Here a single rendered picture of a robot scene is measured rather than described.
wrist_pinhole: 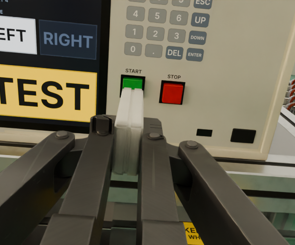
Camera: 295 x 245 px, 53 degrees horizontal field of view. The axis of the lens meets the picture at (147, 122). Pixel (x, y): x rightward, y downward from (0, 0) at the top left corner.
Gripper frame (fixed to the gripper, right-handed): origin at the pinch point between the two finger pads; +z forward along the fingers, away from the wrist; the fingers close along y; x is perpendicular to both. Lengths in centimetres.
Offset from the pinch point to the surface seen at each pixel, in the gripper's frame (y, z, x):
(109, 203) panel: -2.4, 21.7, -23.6
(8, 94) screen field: -11.7, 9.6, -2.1
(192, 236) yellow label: 6.4, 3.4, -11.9
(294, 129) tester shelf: 22.5, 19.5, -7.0
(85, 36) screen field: -4.5, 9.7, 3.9
